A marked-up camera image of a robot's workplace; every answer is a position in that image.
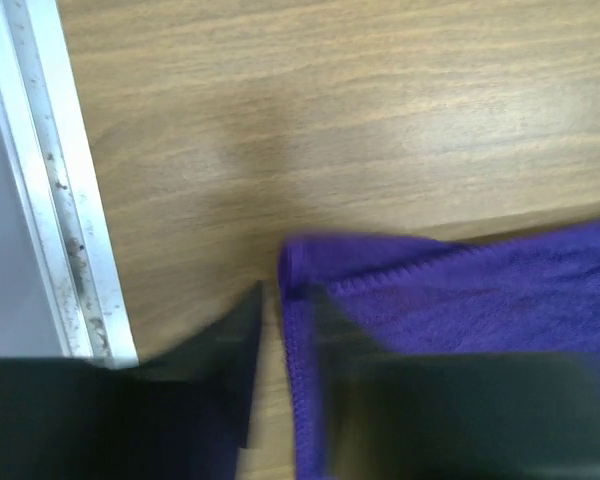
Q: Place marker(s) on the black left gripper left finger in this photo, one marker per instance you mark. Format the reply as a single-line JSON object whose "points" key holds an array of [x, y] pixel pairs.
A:
{"points": [[184, 414]]}

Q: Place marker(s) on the aluminium table edge rail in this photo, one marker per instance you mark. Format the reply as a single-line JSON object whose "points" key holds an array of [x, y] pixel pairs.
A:
{"points": [[49, 154]]}

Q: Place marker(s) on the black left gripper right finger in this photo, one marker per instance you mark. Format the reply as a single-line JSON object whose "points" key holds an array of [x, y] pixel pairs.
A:
{"points": [[476, 415]]}

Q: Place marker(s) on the purple towel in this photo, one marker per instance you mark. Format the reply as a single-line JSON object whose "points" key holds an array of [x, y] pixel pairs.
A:
{"points": [[420, 295]]}

